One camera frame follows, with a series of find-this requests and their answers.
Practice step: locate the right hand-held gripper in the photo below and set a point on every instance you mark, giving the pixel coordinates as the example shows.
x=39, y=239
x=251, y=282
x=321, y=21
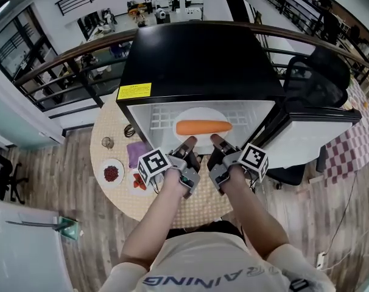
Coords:
x=254, y=160

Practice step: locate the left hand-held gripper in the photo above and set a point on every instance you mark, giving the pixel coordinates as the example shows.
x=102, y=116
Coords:
x=154, y=164

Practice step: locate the orange carrot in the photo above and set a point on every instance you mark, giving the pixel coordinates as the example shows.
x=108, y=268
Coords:
x=202, y=127

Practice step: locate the white round plate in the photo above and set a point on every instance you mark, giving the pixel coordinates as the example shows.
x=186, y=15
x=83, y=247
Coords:
x=199, y=114

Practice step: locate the black white mini refrigerator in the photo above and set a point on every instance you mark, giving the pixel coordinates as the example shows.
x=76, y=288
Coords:
x=199, y=62

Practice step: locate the person's right forearm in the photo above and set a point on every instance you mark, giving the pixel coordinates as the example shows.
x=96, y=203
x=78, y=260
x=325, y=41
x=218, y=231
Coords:
x=257, y=217

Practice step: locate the person's left forearm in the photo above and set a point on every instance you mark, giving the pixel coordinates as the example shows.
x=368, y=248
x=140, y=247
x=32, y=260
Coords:
x=148, y=224

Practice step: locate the purple cloth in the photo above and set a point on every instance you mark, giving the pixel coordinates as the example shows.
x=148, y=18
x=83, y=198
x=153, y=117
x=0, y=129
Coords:
x=137, y=155

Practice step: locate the black coiled bands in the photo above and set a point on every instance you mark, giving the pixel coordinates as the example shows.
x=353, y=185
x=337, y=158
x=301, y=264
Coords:
x=129, y=130

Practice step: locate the round table with checked cloth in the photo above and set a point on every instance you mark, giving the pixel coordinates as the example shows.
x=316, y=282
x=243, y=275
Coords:
x=199, y=205

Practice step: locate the red strawberries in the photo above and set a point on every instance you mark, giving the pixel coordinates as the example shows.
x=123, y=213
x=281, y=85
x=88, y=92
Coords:
x=139, y=182

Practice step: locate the white plate with strawberries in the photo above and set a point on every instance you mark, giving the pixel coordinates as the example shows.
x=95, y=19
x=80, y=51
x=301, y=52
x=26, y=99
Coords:
x=132, y=190

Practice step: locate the small glass cup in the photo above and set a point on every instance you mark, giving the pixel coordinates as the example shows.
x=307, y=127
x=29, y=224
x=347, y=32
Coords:
x=107, y=142

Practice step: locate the pile of red beans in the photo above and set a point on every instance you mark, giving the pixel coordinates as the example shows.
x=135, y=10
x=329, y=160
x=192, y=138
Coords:
x=111, y=173

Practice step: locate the white plate with red beans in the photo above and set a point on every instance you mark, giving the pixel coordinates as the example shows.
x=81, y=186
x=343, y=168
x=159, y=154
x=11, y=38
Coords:
x=111, y=182

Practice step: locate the black office chair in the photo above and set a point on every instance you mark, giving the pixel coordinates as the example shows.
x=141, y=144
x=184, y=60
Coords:
x=3, y=175
x=318, y=81

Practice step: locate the person's cream T-shirt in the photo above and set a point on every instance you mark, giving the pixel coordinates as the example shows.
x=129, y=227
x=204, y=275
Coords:
x=209, y=263

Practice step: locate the pink checked rug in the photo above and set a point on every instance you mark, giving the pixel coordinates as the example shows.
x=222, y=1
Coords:
x=346, y=151

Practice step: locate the green dustpan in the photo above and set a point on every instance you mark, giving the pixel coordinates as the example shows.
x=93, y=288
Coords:
x=68, y=228

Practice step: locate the white power strip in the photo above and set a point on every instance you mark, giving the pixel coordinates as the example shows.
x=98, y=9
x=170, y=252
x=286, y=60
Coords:
x=320, y=261

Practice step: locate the frosted glass partition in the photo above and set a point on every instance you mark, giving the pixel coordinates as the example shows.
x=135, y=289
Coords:
x=17, y=114

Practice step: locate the black railing with wooden rail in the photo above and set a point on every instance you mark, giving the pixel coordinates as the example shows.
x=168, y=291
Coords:
x=81, y=56

